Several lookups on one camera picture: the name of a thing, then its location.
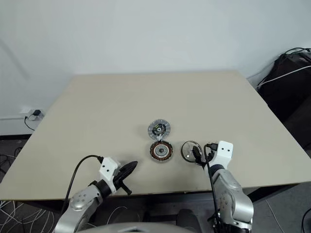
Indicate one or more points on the motor housing with copper windings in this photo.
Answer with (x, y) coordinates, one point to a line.
(160, 151)

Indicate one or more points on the white power strip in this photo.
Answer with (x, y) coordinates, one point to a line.
(30, 114)

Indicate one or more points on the round silver black cap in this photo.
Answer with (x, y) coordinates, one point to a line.
(187, 151)

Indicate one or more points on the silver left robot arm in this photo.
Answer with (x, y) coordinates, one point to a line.
(80, 201)

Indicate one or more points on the grey robot torso dome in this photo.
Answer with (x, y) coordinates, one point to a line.
(136, 228)

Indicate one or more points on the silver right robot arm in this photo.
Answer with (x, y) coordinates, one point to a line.
(230, 194)

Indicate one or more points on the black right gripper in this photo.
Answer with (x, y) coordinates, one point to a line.
(205, 156)

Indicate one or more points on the grey round motor lid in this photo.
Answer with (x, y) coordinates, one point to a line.
(159, 129)

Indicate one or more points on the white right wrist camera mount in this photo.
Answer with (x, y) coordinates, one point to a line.
(224, 151)

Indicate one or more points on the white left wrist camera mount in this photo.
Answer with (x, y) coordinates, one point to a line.
(108, 170)

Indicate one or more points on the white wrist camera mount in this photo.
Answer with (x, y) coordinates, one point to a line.
(108, 170)
(224, 151)

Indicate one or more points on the black table frame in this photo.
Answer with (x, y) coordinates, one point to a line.
(274, 191)

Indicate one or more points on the black plug adapter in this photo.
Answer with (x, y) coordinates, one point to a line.
(37, 112)

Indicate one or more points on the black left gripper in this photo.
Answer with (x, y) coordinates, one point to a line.
(119, 178)

